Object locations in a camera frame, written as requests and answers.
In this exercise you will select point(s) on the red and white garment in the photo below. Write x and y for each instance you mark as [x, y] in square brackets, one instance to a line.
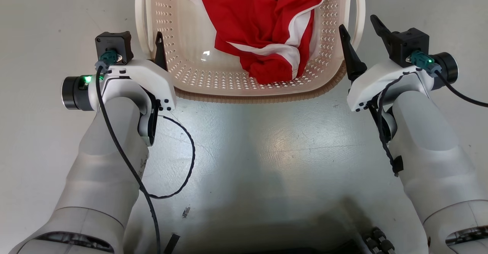
[259, 21]

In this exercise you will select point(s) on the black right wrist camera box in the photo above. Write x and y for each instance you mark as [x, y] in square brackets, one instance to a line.
[408, 42]

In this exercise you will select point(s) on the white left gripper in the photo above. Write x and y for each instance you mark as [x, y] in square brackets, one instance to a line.
[148, 74]

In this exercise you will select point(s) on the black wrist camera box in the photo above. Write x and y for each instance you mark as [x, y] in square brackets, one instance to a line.
[116, 41]
[408, 42]

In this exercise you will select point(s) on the black strip piece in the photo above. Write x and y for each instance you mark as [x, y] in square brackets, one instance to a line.
[171, 243]

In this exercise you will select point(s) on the beige perforated laundry basket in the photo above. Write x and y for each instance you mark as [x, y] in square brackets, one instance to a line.
[198, 71]

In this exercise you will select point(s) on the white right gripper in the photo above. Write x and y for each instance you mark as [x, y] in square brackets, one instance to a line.
[371, 80]

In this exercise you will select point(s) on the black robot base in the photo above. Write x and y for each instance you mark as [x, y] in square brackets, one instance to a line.
[343, 246]

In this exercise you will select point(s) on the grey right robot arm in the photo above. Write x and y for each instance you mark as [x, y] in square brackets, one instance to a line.
[431, 151]

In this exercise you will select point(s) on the small dark floor scrap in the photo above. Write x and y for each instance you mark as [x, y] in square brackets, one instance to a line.
[186, 212]

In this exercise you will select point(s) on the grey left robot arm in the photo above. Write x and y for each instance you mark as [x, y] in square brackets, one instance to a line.
[99, 170]

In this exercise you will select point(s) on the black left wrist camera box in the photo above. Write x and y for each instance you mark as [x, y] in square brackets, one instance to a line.
[116, 41]

